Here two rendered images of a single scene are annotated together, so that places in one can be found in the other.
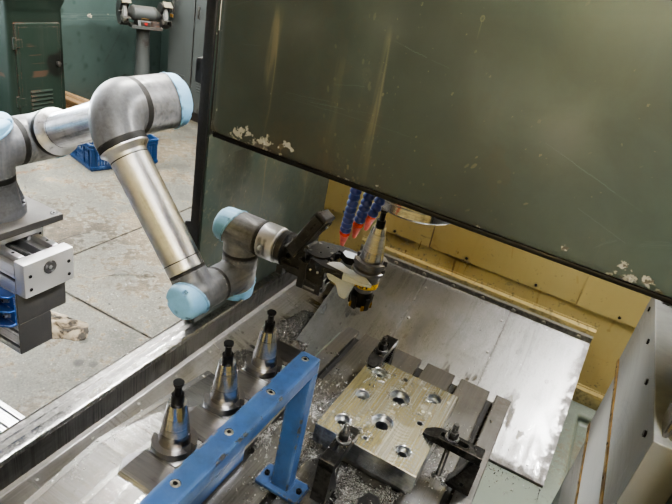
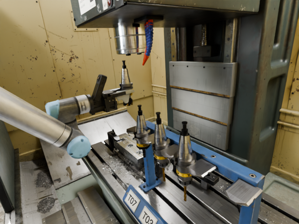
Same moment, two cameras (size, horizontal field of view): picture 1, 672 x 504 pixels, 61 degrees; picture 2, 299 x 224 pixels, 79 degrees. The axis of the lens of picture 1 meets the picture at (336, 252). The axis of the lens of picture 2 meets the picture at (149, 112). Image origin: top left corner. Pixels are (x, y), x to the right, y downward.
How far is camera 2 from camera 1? 0.79 m
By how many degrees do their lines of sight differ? 53
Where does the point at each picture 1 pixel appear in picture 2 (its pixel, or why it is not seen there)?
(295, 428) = (151, 154)
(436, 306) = (85, 131)
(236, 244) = (69, 114)
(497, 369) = (118, 132)
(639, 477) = (232, 74)
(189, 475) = (208, 152)
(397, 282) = not seen: hidden behind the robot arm
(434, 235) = not seen: hidden behind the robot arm
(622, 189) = not seen: outside the picture
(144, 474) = (204, 167)
